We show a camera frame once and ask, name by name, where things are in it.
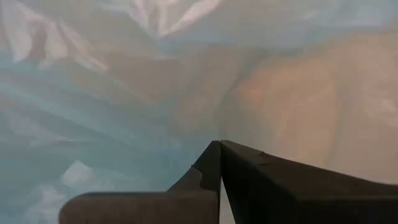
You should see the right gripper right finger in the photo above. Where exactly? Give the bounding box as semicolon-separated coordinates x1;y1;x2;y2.
220;140;398;224

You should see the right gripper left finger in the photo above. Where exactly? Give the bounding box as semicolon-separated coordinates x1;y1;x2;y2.
58;140;222;224

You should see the light blue trash bag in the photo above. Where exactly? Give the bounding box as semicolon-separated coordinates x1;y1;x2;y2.
0;0;398;224

